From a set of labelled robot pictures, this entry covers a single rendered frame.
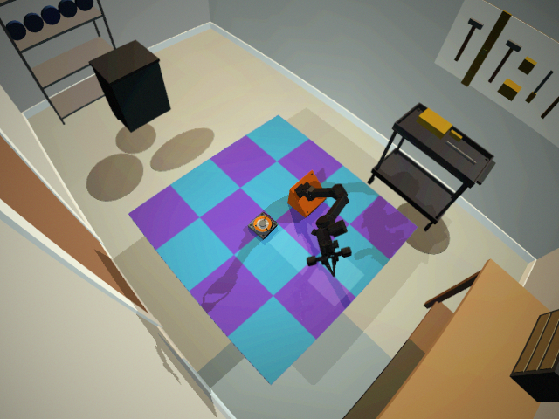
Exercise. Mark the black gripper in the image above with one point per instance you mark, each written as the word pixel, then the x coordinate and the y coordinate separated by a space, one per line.
pixel 345 252

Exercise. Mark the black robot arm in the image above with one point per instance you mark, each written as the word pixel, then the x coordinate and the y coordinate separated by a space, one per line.
pixel 326 224

